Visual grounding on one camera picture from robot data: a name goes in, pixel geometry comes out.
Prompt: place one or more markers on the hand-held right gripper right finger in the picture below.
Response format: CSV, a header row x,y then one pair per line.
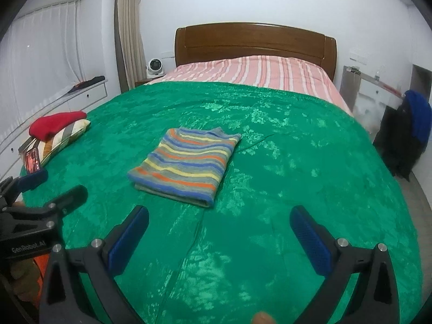
x,y
308,236

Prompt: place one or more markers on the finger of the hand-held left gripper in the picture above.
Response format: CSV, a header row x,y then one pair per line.
x,y
32,179
71,197

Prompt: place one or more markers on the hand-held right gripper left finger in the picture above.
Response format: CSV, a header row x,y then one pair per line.
x,y
130,233

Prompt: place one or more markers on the striped knit sweater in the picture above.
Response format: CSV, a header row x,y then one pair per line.
x,y
189,165

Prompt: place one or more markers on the person's left hand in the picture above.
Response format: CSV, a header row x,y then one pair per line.
x,y
23,280

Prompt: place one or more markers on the person's right hand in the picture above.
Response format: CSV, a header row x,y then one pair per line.
x,y
264,318

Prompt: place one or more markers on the red packet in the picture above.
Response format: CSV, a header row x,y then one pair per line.
x,y
32,160

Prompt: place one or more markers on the orange cloth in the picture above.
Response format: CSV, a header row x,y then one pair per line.
x,y
39,270

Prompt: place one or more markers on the green floral blanket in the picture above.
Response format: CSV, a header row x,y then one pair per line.
x,y
270,209

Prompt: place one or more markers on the striped folded garment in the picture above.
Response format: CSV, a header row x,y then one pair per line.
x,y
67,135

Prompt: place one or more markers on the red cloth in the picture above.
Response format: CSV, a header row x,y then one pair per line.
x,y
54,123

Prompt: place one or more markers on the white window cabinet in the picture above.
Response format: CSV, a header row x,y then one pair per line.
x,y
91,92

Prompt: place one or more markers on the black flat object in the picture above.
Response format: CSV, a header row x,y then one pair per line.
x,y
91,81

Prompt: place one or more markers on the white sheer curtain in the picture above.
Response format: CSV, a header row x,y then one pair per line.
x,y
44,47

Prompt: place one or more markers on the white plastic bag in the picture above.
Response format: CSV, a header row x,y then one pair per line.
x,y
366,114

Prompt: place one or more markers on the wooden nightstand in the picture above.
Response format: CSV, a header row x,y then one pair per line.
x,y
143,81

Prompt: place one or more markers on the small white fan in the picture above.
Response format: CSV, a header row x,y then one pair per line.
x,y
155,66

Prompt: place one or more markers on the white desk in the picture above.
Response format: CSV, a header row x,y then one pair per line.
x,y
368,91

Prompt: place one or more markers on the blue garment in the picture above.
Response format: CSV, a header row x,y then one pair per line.
x,y
420,114

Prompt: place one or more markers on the beige curtain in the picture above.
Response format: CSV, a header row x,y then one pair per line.
x,y
130,33

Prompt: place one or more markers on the pink striped bedsheet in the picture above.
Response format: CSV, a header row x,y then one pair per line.
x,y
253,69

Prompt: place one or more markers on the white wardrobe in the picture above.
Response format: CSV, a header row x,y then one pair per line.
x,y
420,74

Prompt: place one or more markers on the brown wooden headboard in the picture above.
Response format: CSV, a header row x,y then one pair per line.
x,y
253,38

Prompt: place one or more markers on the white wall socket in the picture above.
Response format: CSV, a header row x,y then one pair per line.
x,y
357,54

